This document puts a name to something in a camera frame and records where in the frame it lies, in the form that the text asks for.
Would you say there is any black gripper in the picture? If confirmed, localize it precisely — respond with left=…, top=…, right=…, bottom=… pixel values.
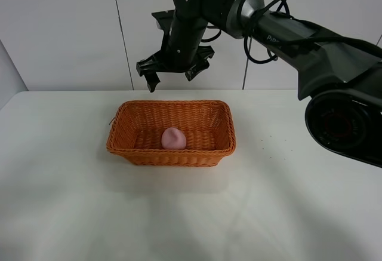
left=136, top=10, right=215, bottom=93

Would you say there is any pink peach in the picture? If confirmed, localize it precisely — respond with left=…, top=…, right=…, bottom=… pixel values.
left=161, top=127, right=187, bottom=150

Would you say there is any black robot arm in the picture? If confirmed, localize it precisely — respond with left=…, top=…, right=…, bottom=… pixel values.
left=136, top=0, right=381, bottom=167

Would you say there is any orange woven basket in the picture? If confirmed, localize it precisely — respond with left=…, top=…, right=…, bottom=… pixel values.
left=106, top=100, right=236, bottom=167

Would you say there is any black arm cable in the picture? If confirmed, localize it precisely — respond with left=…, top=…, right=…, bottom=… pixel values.
left=198, top=0, right=302, bottom=65

